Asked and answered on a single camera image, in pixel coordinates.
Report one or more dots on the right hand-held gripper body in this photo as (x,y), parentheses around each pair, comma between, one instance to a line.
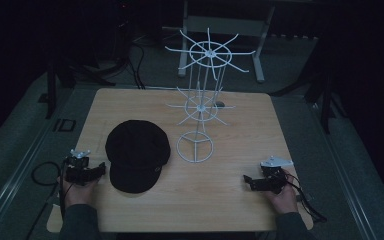
(273,176)

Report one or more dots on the black cap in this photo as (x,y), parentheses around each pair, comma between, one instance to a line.
(136,153)

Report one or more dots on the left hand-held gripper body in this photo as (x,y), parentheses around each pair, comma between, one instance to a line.
(76,168)

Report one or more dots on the person's right hand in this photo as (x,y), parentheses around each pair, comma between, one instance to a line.
(285,200)

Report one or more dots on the white metal table frame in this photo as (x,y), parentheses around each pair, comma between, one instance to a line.
(220,25)

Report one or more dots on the black metal stand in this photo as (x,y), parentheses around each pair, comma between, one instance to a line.
(323,100)
(66,76)

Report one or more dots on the person's left hand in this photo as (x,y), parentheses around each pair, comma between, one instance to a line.
(78,195)

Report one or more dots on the small dark round disc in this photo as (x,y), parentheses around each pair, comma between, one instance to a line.
(219,104)

